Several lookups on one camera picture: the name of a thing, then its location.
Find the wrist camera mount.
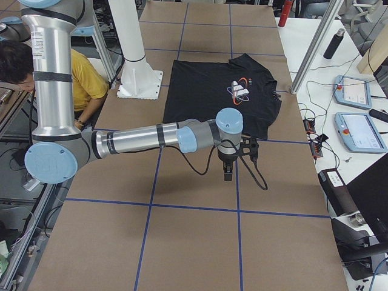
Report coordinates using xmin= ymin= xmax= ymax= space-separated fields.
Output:
xmin=239 ymin=136 xmax=259 ymax=166

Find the teach pendant tablet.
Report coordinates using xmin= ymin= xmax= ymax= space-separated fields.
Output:
xmin=333 ymin=75 xmax=372 ymax=110
xmin=334 ymin=112 xmax=387 ymax=153

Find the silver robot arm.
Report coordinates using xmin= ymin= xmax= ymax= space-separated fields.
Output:
xmin=21 ymin=1 xmax=243 ymax=184

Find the black water bottle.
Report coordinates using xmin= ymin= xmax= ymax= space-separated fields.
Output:
xmin=323 ymin=28 xmax=346 ymax=59

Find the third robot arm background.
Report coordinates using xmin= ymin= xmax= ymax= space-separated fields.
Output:
xmin=1 ymin=16 xmax=30 ymax=42

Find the black graphic t-shirt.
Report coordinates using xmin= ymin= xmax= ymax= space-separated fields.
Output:
xmin=162 ymin=54 xmax=281 ymax=139

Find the person in yellow shirt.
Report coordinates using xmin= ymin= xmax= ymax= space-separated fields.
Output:
xmin=1 ymin=40 xmax=109 ymax=130

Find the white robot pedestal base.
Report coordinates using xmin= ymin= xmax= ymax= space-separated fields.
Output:
xmin=109 ymin=0 xmax=163 ymax=100

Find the lower teach pendant tablet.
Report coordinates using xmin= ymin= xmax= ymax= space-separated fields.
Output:
xmin=334 ymin=112 xmax=387 ymax=153

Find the red bottle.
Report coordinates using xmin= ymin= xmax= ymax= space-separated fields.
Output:
xmin=278 ymin=0 xmax=293 ymax=27

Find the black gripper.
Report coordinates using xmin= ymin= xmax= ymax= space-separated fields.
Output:
xmin=218 ymin=150 xmax=239 ymax=181

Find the black monitor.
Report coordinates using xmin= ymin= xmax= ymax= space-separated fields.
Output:
xmin=347 ymin=155 xmax=388 ymax=242

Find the black power strip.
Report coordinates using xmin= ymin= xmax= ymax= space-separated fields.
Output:
xmin=303 ymin=119 xmax=323 ymax=160

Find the dark brown box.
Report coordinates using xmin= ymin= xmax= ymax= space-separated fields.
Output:
xmin=318 ymin=168 xmax=358 ymax=218

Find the aluminium frame post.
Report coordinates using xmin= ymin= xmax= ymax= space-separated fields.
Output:
xmin=290 ymin=0 xmax=344 ymax=95

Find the brown paper table cover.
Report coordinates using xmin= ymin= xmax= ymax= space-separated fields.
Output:
xmin=29 ymin=2 xmax=347 ymax=290

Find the upper teach pendant tablet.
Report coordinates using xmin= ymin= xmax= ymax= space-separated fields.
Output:
xmin=333 ymin=75 xmax=372 ymax=110

